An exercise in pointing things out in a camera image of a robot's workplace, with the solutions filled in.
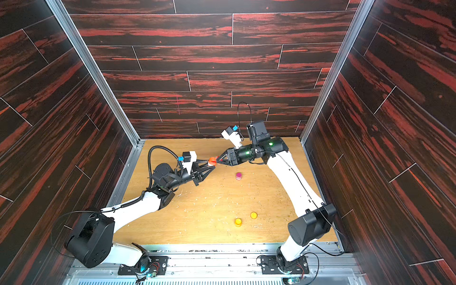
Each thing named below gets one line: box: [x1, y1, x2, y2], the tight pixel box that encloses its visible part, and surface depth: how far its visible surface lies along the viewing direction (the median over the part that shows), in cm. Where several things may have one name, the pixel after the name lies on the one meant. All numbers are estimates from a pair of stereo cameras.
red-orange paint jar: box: [209, 156, 217, 167], surface depth 71 cm
